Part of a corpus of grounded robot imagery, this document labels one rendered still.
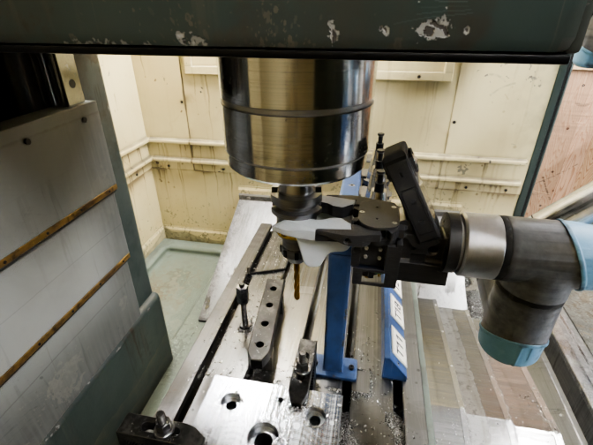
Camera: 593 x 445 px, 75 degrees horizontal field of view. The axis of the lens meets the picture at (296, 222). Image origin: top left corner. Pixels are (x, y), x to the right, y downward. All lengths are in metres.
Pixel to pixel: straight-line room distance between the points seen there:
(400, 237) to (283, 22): 0.26
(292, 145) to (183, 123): 1.30
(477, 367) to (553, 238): 0.73
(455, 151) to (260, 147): 1.20
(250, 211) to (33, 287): 1.02
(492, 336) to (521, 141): 1.08
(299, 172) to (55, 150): 0.48
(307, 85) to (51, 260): 0.56
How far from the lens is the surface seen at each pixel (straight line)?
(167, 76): 1.63
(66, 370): 0.88
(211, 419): 0.70
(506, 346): 0.56
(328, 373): 0.85
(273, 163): 0.37
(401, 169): 0.42
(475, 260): 0.46
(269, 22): 0.30
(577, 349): 1.27
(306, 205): 0.44
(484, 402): 1.09
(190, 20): 0.32
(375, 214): 0.46
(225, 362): 0.89
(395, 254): 0.45
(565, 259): 0.49
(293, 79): 0.34
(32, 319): 0.77
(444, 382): 1.08
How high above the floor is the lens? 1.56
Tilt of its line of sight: 29 degrees down
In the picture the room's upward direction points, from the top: straight up
